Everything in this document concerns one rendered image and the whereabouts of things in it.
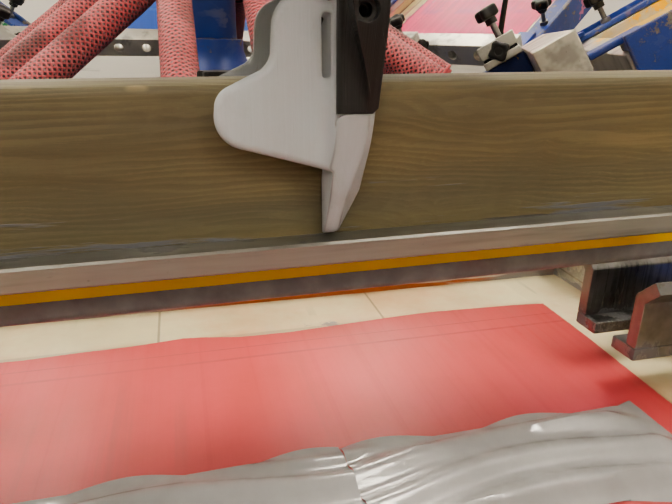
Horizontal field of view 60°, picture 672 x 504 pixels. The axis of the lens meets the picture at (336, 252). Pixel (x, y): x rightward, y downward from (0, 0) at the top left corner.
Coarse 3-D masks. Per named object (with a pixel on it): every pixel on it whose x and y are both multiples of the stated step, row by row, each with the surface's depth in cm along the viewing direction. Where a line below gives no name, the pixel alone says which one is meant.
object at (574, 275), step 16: (528, 272) 52; (544, 272) 53; (560, 272) 52; (576, 272) 50; (368, 288) 49; (384, 288) 49; (400, 288) 50; (576, 288) 50; (224, 304) 46; (64, 320) 43
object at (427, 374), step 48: (336, 336) 42; (384, 336) 42; (432, 336) 42; (480, 336) 42; (528, 336) 42; (576, 336) 42; (336, 384) 36; (384, 384) 36; (432, 384) 36; (480, 384) 36; (528, 384) 36; (576, 384) 36; (624, 384) 36; (336, 432) 32; (384, 432) 32; (432, 432) 32
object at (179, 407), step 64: (0, 384) 35; (64, 384) 35; (128, 384) 36; (192, 384) 36; (256, 384) 36; (0, 448) 30; (64, 448) 30; (128, 448) 30; (192, 448) 30; (256, 448) 30
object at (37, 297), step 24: (600, 240) 31; (624, 240) 31; (648, 240) 32; (336, 264) 27; (360, 264) 28; (384, 264) 28; (408, 264) 28; (96, 288) 25; (120, 288) 25; (144, 288) 25; (168, 288) 26
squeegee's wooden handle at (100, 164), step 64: (0, 128) 21; (64, 128) 21; (128, 128) 22; (192, 128) 23; (384, 128) 25; (448, 128) 25; (512, 128) 26; (576, 128) 27; (640, 128) 28; (0, 192) 22; (64, 192) 22; (128, 192) 23; (192, 192) 23; (256, 192) 24; (320, 192) 25; (384, 192) 26; (448, 192) 26; (512, 192) 27; (576, 192) 28; (640, 192) 29; (0, 256) 22
